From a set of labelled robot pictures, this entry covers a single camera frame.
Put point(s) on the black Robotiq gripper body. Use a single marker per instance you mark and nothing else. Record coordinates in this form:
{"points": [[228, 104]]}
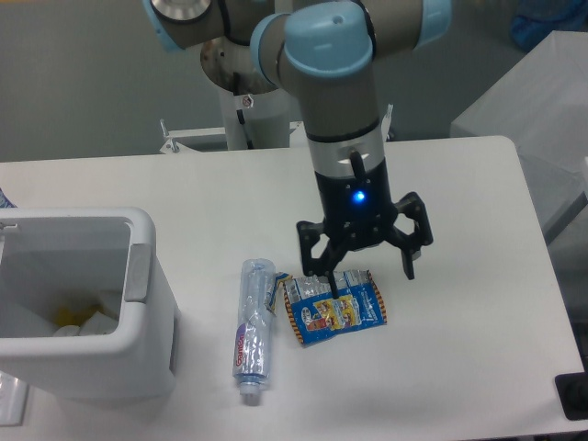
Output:
{"points": [[358, 214]]}

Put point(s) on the blue snack wrapper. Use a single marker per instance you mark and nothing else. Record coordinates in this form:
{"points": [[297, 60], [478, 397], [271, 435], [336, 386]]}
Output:
{"points": [[316, 315]]}

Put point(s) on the crushed clear plastic bottle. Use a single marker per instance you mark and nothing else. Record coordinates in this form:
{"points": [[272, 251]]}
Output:
{"points": [[253, 338]]}

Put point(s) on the small silver foil wrapper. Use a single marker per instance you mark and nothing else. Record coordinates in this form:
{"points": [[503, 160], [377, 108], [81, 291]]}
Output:
{"points": [[276, 281]]}

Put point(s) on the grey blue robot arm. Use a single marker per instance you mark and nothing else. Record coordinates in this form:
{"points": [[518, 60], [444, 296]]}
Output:
{"points": [[392, 26]]}

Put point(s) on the white trash can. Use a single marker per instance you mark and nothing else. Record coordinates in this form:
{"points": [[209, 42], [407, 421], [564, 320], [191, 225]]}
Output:
{"points": [[86, 310]]}

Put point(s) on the white covered side table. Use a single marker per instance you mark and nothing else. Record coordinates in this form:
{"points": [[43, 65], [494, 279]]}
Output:
{"points": [[541, 106]]}

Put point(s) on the black device at table edge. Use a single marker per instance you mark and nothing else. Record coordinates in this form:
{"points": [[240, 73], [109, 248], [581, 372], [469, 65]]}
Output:
{"points": [[572, 390]]}

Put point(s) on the blue bag in background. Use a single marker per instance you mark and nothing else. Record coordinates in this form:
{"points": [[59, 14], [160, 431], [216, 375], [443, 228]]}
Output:
{"points": [[533, 21]]}

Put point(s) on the blue white packet at left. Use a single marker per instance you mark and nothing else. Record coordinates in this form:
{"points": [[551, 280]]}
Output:
{"points": [[5, 202]]}

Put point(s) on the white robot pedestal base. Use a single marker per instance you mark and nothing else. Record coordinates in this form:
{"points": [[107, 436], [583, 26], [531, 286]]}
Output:
{"points": [[248, 105]]}

